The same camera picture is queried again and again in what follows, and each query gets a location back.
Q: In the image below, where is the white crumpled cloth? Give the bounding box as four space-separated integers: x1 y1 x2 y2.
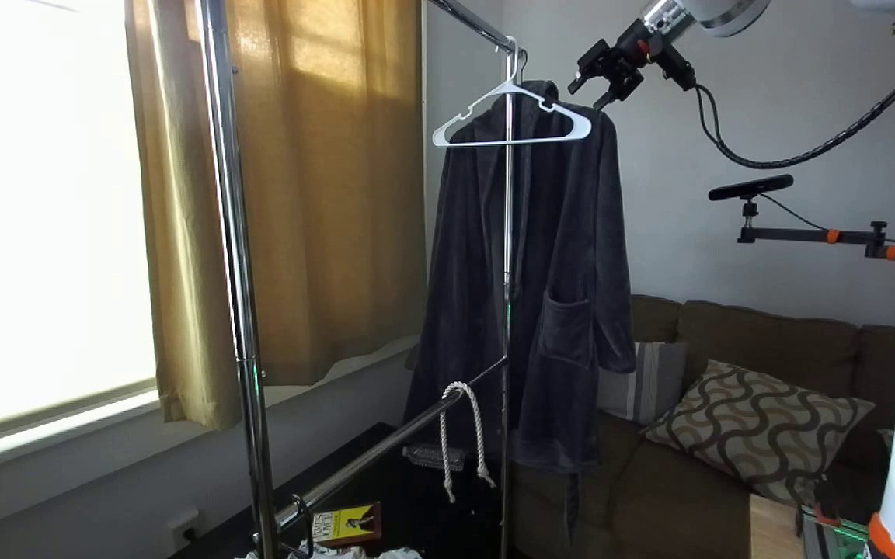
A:
284 538 428 559

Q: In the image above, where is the yellow black cardboard box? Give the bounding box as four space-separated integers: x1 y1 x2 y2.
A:
309 501 384 550

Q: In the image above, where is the olive green sofa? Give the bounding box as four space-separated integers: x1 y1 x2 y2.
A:
505 293 895 559

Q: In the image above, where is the dark grey bathrobe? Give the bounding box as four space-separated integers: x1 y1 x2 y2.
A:
405 79 641 474

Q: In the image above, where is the black bar camera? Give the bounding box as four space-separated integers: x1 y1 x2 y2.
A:
706 171 797 205

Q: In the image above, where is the white plastic coat hanger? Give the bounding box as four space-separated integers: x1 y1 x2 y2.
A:
428 43 596 149

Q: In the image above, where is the mustard yellow curtain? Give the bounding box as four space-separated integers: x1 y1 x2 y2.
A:
121 0 428 430

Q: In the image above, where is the white hanger with thick hook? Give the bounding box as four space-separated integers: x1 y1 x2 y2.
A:
436 380 499 505

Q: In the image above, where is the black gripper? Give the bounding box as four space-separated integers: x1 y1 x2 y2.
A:
564 15 676 119

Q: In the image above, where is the white wall outlet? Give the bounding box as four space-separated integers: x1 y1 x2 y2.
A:
163 505 206 545

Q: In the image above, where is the green metal frame object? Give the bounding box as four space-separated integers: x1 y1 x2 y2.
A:
795 503 877 559

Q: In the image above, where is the grey white box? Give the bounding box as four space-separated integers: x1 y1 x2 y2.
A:
596 339 691 425

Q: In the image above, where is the wave patterned cushion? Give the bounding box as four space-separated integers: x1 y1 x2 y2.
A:
642 357 880 509

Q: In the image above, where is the chrome metal clothes rack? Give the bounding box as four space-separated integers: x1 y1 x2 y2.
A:
191 0 534 559

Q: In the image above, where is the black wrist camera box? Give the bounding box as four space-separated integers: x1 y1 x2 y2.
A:
656 41 702 94

